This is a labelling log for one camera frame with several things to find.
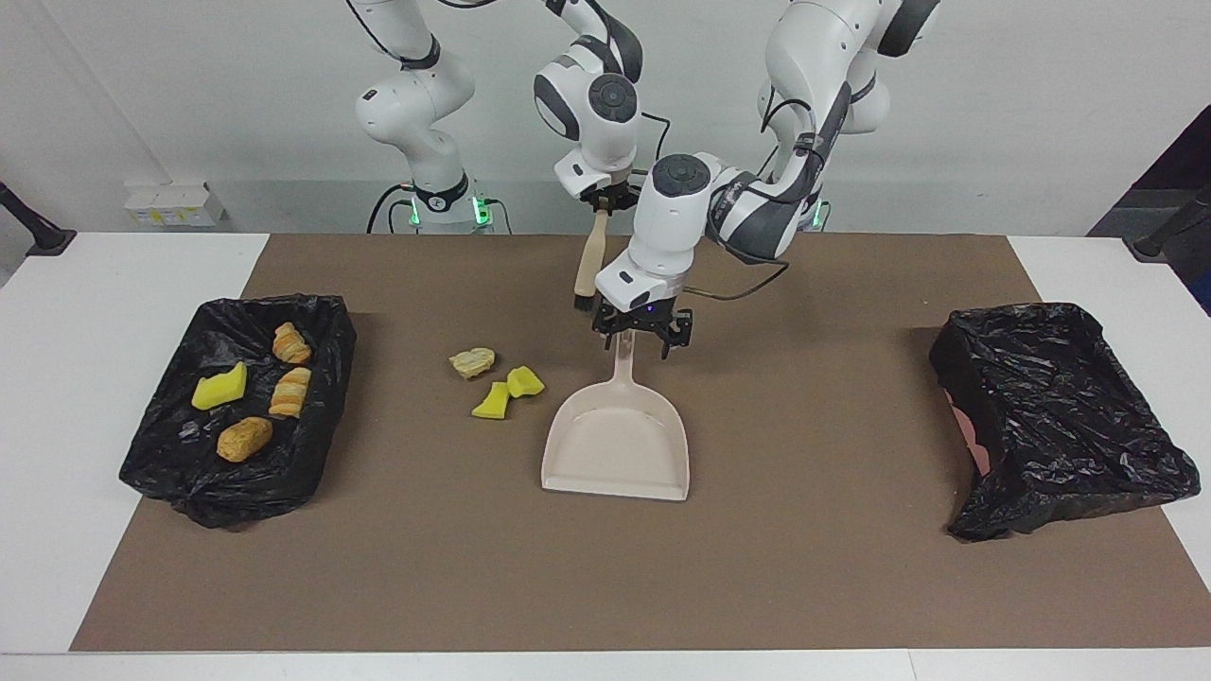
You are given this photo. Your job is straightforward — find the beige brush with black bristles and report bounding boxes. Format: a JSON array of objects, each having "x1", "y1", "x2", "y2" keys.
[{"x1": 572, "y1": 210, "x2": 611, "y2": 315}]

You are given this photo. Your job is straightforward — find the beige plastic dustpan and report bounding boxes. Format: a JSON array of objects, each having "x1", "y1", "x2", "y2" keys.
[{"x1": 540, "y1": 333, "x2": 690, "y2": 502}]

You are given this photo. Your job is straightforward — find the tan bread chunk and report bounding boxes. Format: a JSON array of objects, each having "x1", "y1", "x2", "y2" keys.
[{"x1": 269, "y1": 367, "x2": 312, "y2": 419}]

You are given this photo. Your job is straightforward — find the brown bread roll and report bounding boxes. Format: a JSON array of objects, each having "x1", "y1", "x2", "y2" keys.
[{"x1": 217, "y1": 417, "x2": 274, "y2": 463}]

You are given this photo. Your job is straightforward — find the yellow sponge with green backing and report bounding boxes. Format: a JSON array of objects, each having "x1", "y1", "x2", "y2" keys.
[{"x1": 191, "y1": 362, "x2": 249, "y2": 411}]

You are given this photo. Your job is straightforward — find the pink plastic bin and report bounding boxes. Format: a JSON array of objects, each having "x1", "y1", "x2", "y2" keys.
[{"x1": 951, "y1": 393, "x2": 990, "y2": 479}]

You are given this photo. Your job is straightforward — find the black trash bag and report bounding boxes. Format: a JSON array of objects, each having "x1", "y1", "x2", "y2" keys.
[{"x1": 929, "y1": 303, "x2": 1201, "y2": 542}]

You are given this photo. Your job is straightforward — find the black bag lined bin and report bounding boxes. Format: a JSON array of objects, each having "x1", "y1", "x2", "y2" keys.
[{"x1": 119, "y1": 294, "x2": 358, "y2": 529}]

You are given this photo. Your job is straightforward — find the brown table mat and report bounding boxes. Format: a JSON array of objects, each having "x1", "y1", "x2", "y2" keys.
[{"x1": 71, "y1": 234, "x2": 1211, "y2": 654}]

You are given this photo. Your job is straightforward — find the striped orange croissant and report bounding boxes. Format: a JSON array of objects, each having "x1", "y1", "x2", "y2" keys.
[{"x1": 272, "y1": 323, "x2": 313, "y2": 365}]

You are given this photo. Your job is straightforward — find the black stand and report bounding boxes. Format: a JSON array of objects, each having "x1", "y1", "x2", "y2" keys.
[
  {"x1": 0, "y1": 182, "x2": 77, "y2": 258},
  {"x1": 1133, "y1": 184, "x2": 1211, "y2": 261}
]

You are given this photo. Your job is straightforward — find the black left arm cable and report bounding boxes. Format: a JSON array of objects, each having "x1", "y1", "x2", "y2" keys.
[{"x1": 679, "y1": 83, "x2": 826, "y2": 304}]

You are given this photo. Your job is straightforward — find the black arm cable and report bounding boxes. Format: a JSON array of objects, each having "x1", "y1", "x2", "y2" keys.
[
  {"x1": 679, "y1": 83, "x2": 826, "y2": 304},
  {"x1": 345, "y1": 0, "x2": 673, "y2": 176}
]

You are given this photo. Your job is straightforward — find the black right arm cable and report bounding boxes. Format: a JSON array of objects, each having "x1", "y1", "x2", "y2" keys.
[{"x1": 345, "y1": 0, "x2": 673, "y2": 176}]

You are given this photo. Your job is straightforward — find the black base cable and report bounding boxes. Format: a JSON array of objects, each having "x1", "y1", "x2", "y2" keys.
[{"x1": 365, "y1": 183, "x2": 419, "y2": 235}]

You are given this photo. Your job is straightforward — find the white wall socket box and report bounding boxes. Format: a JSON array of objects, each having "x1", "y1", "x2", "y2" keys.
[{"x1": 125, "y1": 183, "x2": 228, "y2": 228}]

